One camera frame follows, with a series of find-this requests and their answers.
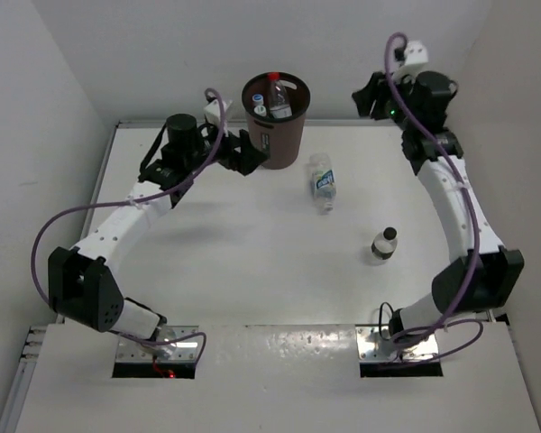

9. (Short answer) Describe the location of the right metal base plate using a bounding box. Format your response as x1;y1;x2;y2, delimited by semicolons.
355;325;439;364

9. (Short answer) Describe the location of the red-label clear water bottle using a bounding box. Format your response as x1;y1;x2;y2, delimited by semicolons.
267;72;292;119

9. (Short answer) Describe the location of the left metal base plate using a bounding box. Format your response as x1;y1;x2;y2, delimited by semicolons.
115;326;202;365

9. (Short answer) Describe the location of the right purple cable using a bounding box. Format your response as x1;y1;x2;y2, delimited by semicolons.
382;32;484;364

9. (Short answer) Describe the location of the purple cable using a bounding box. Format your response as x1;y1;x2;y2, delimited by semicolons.
30;88;208;357
382;32;484;364

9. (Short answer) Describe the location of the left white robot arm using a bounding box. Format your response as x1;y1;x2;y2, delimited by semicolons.
48;114;268;345

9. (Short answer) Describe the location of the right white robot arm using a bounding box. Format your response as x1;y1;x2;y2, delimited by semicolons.
352;71;525;344

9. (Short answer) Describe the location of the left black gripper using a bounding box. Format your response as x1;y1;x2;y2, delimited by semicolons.
182;118;264;174

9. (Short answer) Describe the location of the brown plastic waste bin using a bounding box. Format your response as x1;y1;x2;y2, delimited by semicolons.
241;72;311;170

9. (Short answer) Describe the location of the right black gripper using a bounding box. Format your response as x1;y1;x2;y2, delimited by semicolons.
352;69;416;133

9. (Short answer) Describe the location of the aluminium frame rail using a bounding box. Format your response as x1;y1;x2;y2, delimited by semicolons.
0;119;123;433

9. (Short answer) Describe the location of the small black-cap clear bottle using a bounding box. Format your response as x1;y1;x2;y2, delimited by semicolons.
371;226;398;262

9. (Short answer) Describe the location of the green-label clear water bottle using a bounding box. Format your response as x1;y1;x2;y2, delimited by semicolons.
253;105;267;117

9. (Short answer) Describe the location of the metal base plate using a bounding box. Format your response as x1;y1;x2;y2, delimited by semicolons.
115;326;202;365
355;325;439;364

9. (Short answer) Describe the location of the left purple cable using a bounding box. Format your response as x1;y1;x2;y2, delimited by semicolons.
30;88;208;357

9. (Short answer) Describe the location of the blue-label clear water bottle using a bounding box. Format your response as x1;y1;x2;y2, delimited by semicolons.
307;152;336;215

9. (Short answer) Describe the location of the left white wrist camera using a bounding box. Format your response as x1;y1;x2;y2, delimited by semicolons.
203;98;234;126

